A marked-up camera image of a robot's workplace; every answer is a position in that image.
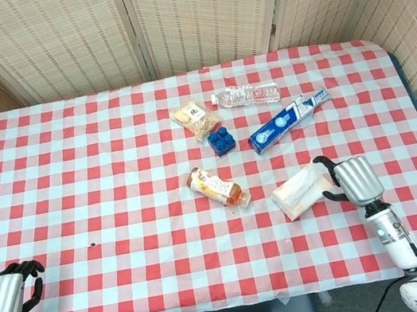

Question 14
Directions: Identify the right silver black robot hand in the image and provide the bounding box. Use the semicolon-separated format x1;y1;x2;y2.
312;146;388;214

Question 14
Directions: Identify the white plastic tissue pack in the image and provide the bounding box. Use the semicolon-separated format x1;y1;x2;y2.
266;155;345;225

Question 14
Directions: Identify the blue white toothpaste box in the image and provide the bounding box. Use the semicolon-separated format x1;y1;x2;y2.
240;86;341;158

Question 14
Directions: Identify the clear plastic water bottle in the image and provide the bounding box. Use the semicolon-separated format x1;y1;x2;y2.
209;77;283;115

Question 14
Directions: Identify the orange labelled drink bottle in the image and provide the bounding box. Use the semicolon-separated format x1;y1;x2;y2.
184;158;254;219

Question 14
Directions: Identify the blue toy building brick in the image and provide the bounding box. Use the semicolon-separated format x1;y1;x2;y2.
205;123;239;161

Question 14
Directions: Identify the clear snack bag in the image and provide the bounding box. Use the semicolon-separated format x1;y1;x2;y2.
166;95;226;147

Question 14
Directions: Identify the red white checkered tablecloth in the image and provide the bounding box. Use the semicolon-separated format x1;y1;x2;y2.
0;25;417;312

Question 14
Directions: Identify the beige woven folding screen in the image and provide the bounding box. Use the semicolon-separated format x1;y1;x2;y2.
0;0;417;170

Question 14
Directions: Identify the black cable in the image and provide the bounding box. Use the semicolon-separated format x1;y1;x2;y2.
363;277;413;312

